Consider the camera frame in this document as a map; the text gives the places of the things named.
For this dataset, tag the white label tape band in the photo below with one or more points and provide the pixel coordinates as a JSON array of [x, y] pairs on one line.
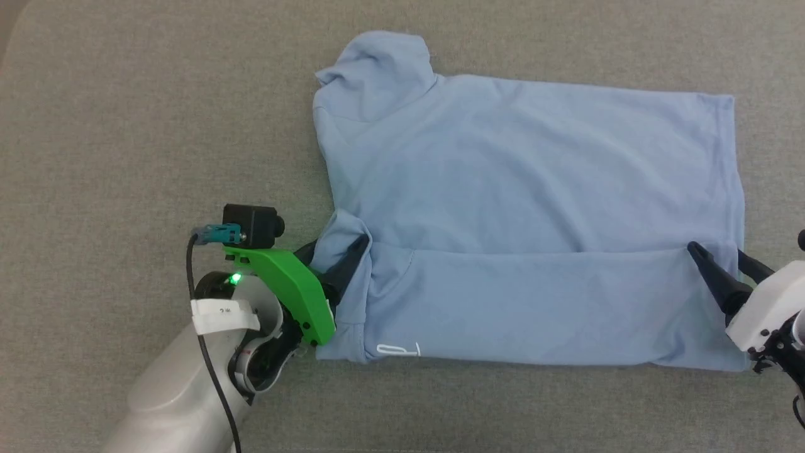
[[223, 316]]

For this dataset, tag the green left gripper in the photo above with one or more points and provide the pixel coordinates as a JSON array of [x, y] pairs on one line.
[[289, 283]]

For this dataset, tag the light blue t-shirt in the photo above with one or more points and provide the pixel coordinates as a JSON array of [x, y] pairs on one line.
[[534, 189]]

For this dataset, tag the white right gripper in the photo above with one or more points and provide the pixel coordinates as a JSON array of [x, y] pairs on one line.
[[767, 302]]

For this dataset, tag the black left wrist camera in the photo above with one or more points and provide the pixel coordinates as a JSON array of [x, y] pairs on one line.
[[255, 225]]

